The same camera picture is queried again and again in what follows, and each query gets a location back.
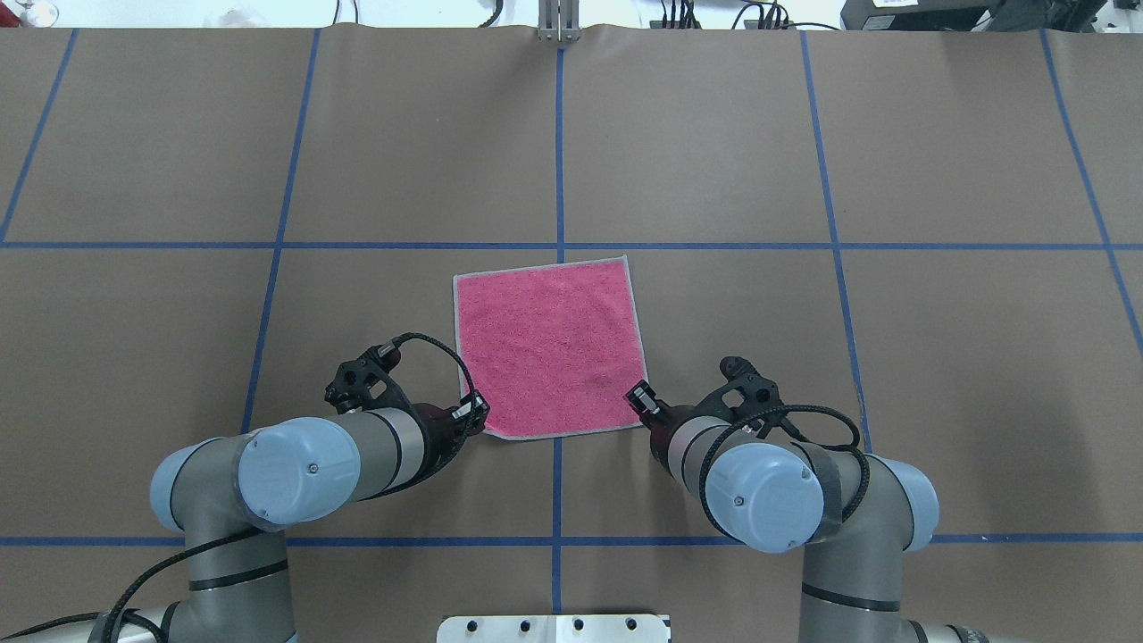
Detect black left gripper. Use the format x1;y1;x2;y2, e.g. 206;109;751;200
413;392;490;483

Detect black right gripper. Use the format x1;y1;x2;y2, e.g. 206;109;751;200
624;381;697;465

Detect pink and grey towel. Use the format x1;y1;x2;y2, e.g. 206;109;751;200
453;256;647;442

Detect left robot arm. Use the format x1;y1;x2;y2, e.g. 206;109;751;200
88;392;489;642

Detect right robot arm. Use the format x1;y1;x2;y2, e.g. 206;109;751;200
626;373;989;642

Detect black equipment box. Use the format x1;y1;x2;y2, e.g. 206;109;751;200
840;1;1108;33

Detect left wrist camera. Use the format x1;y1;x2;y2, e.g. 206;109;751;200
325;341;403;413

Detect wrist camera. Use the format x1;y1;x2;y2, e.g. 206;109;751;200
325;341;403;413
712;355;783;421

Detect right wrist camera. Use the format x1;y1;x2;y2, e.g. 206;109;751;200
712;355;783;421

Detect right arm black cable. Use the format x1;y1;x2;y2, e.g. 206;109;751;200
698;405;872;537

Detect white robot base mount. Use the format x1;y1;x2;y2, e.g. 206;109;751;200
435;614;672;642

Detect background cables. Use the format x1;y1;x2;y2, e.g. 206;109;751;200
330;0;845;31

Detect grey metal bracket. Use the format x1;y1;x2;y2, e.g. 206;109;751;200
536;0;582;45

